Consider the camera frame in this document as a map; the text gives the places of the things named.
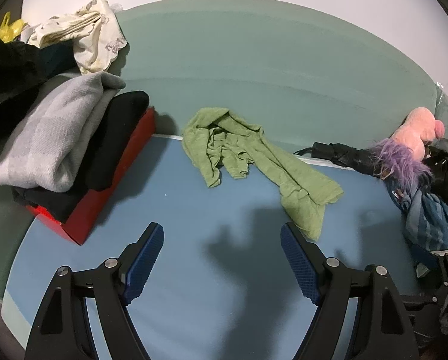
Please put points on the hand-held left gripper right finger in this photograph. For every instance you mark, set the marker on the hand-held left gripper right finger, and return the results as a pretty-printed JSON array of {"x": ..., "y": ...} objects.
[{"x": 299, "y": 266}]

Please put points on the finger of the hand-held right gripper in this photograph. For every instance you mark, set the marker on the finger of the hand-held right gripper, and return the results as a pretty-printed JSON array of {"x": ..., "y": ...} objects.
[{"x": 420, "y": 255}]

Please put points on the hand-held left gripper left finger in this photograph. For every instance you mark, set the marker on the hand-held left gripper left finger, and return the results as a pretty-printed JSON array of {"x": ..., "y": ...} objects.
[{"x": 145, "y": 262}]

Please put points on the green garment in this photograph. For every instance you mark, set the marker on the green garment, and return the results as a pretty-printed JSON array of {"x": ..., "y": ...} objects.
[{"x": 295, "y": 180}]

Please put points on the blue striped cloth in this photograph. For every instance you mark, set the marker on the blue striped cloth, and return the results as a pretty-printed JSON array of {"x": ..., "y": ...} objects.
[{"x": 430, "y": 217}]

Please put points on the red box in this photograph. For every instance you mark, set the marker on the red box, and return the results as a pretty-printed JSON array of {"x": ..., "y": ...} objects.
[{"x": 96, "y": 210}]

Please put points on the blue mat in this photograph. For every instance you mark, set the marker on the blue mat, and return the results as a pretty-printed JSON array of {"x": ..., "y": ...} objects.
[{"x": 209, "y": 210}]

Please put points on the black folded umbrella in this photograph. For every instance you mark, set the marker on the black folded umbrella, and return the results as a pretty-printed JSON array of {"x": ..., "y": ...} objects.
[{"x": 344, "y": 153}]

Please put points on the pink plush toy purple hair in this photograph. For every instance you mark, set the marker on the pink plush toy purple hair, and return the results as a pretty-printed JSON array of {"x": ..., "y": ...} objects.
[{"x": 415, "y": 131}]

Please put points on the black folded garment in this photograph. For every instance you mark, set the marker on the black folded garment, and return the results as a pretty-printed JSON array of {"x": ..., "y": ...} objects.
[{"x": 111, "y": 138}]

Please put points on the grey folded sweater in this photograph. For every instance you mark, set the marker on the grey folded sweater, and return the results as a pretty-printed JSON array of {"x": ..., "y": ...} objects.
[{"x": 47, "y": 138}]

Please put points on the clear plastic bag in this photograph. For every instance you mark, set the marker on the clear plastic bag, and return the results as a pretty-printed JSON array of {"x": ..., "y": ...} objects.
[{"x": 447, "y": 97}]

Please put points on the dark teal garment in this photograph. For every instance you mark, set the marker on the dark teal garment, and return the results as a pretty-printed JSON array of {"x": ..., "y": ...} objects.
[{"x": 58, "y": 60}]

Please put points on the cream floral cloth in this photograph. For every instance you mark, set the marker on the cream floral cloth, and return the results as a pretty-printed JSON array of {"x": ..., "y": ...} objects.
[{"x": 96, "y": 41}]

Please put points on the black crumpled garment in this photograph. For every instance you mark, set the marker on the black crumpled garment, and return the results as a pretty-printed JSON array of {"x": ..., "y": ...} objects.
[{"x": 10, "y": 71}]

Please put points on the yellow plastic bag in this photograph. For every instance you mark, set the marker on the yellow plastic bag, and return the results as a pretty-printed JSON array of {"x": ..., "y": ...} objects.
[{"x": 8, "y": 30}]

